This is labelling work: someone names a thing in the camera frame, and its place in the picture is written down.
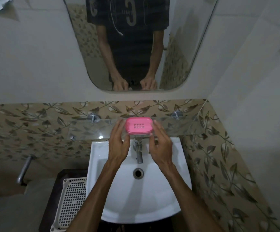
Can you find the person's left hand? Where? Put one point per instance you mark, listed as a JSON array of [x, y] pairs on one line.
[[118, 147]]

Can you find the person's right hand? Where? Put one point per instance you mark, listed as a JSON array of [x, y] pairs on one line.
[[163, 148]]

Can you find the white soap dish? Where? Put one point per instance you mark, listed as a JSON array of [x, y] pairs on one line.
[[138, 136]]

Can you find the pink soap dish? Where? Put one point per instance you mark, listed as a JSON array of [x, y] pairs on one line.
[[138, 125]]

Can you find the white wash basin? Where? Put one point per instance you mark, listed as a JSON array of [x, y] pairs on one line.
[[142, 202]]

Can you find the person's right forearm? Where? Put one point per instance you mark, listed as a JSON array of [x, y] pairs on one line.
[[190, 202]]

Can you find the person's left forearm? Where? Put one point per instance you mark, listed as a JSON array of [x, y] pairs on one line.
[[91, 202]]

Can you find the chrome basin faucet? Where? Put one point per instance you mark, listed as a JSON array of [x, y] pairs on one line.
[[138, 152]]

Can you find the metal sink drain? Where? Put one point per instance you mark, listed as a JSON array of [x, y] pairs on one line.
[[138, 173]]

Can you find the clear glass shelf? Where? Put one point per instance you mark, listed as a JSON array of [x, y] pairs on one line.
[[178, 126]]

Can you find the white plastic perforated basket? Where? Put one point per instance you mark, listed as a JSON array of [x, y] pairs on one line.
[[70, 205]]

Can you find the dark stool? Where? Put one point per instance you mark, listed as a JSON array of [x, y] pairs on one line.
[[49, 202]]

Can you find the chrome shelf mount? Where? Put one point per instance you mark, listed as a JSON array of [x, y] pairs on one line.
[[94, 117], [177, 115]]

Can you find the chrome wall tap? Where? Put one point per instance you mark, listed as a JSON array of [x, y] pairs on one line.
[[24, 170]]

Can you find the rounded wall mirror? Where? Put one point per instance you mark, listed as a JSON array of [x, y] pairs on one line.
[[190, 33]]

